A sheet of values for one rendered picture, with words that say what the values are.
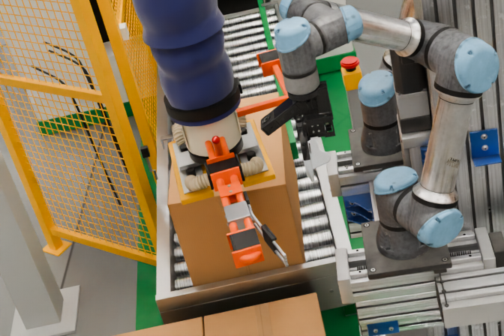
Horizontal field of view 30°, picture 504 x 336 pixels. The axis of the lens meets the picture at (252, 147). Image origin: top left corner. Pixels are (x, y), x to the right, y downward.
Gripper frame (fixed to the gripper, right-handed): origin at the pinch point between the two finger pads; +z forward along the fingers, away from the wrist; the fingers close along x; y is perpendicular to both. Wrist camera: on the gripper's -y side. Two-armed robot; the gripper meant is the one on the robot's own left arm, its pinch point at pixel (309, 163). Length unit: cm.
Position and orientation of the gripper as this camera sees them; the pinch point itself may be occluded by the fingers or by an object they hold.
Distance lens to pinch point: 212.9
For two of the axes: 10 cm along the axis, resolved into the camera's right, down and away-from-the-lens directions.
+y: 9.8, -1.6, -1.2
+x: 0.1, -5.6, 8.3
